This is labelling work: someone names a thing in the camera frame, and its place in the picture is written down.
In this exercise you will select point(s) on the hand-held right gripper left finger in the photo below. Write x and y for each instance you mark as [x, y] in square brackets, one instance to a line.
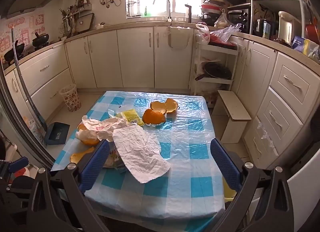
[96, 164]

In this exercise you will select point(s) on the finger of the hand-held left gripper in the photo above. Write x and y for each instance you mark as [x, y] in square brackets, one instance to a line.
[19, 162]

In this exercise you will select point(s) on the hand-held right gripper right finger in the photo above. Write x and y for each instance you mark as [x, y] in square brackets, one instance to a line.
[225, 165]

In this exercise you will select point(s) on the printed snack bag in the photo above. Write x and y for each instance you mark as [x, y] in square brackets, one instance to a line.
[112, 154]

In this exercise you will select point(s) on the white red-print wrapper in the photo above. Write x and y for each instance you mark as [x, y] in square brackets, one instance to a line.
[100, 127]

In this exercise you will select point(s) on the white paper napkin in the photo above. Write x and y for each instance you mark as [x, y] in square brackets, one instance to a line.
[140, 152]

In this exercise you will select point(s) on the yellow plastic packet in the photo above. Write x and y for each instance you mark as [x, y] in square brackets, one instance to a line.
[131, 116]

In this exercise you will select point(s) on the round orange peel half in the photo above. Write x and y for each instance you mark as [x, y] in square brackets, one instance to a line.
[152, 117]

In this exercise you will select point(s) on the lobed orange peel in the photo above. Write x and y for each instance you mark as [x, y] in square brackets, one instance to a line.
[165, 105]

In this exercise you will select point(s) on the yellow plastic basin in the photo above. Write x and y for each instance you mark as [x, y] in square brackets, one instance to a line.
[228, 192]

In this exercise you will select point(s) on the floral fabric bag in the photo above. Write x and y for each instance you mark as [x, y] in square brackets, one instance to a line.
[35, 129]

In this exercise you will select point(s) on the dark blue cardboard box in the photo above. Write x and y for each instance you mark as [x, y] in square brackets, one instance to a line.
[57, 133]

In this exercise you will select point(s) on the white wooden stool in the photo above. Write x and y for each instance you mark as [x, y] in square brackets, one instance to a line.
[233, 112]

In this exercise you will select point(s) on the blue checkered tablecloth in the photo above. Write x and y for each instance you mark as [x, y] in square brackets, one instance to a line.
[180, 132]

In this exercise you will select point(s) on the clear bag brown contents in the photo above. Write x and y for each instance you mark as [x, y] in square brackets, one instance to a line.
[208, 97]

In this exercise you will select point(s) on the floral wastebasket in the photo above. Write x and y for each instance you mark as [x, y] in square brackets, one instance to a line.
[71, 98]

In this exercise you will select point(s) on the black frying pan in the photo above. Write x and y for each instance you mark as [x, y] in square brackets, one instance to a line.
[216, 71]

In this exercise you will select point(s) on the black wok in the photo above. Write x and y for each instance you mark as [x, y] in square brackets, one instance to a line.
[13, 53]

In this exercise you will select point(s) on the white kitchen base cabinets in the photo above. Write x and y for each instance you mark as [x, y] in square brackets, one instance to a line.
[135, 57]

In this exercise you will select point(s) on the white shelf rack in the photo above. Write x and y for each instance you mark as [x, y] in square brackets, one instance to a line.
[220, 51]

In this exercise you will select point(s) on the red round tray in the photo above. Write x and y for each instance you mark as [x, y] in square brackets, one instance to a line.
[222, 43]

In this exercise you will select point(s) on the black lidded pot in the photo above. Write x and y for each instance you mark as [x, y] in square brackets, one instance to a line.
[41, 39]

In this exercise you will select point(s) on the clear plastic bag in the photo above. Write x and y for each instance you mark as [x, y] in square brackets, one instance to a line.
[225, 33]

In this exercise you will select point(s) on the white red-print plastic bag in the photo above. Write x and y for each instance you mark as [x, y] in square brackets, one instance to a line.
[203, 34]

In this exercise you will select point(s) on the blue packet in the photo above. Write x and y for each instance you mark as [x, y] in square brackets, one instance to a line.
[298, 43]

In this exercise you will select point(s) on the dark rectangular board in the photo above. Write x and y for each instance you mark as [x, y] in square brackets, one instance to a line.
[85, 22]

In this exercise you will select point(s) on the white door-hung bag holder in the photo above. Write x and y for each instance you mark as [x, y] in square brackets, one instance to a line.
[180, 28]

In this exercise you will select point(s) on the tied clear bag of buns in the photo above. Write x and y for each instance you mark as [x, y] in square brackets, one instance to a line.
[222, 21]

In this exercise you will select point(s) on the silver yellow bag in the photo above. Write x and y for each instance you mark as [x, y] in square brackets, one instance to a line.
[312, 49]

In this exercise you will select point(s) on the black toaster oven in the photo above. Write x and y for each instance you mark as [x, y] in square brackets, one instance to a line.
[237, 18]

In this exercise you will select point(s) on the white electric thermos pot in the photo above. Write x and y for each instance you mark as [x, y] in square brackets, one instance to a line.
[287, 28]

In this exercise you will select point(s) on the black filter tap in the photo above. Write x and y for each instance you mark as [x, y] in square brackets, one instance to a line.
[189, 13]

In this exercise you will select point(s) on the red pot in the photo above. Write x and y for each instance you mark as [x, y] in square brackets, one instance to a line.
[312, 34]

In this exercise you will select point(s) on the stack of pots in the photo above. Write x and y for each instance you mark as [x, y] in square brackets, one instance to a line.
[211, 7]

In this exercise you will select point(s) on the green bottle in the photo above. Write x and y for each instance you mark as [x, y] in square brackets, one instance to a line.
[145, 11]

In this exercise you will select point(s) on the chrome kitchen faucet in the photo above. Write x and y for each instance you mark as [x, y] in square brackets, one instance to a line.
[168, 4]

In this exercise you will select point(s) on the white countertop shelf unit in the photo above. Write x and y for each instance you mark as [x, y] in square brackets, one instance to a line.
[275, 2]

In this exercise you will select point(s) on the pink wall stickers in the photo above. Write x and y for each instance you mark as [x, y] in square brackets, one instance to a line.
[22, 32]

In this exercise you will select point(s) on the wall utensil rack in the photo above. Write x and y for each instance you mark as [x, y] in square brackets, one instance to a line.
[70, 14]

